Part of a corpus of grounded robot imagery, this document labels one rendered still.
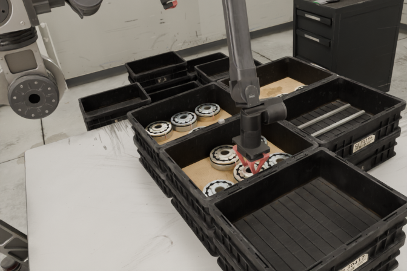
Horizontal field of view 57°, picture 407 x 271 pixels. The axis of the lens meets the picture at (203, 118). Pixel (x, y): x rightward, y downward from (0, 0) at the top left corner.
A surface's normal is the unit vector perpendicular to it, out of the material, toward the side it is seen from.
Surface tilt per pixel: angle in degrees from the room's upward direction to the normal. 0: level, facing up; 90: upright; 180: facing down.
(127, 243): 0
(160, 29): 90
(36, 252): 0
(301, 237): 0
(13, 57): 90
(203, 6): 90
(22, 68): 90
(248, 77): 66
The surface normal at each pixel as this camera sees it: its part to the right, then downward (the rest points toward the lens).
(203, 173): -0.11, -0.86
